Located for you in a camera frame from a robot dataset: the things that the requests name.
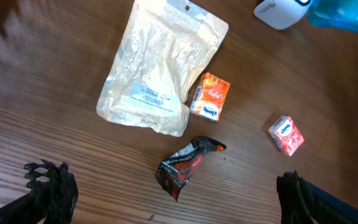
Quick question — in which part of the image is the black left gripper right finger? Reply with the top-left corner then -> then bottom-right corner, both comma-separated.
277,171 -> 358,224

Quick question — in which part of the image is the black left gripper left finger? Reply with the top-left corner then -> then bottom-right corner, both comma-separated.
0,159 -> 79,224

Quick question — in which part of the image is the red white small box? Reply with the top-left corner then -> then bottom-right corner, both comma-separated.
268,116 -> 305,156

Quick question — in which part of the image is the red dark small package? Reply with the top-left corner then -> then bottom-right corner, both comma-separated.
155,136 -> 227,202

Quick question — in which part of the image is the orange snack packet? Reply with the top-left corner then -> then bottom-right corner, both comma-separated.
190,72 -> 231,121

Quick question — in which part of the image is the white plastic pouch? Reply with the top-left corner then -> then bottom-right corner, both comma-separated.
96,0 -> 229,137

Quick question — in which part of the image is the blue liquid plastic bottle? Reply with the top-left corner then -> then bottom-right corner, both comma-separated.
307,0 -> 358,33

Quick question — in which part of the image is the white barcode scanner box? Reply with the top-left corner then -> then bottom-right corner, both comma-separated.
254,0 -> 313,30

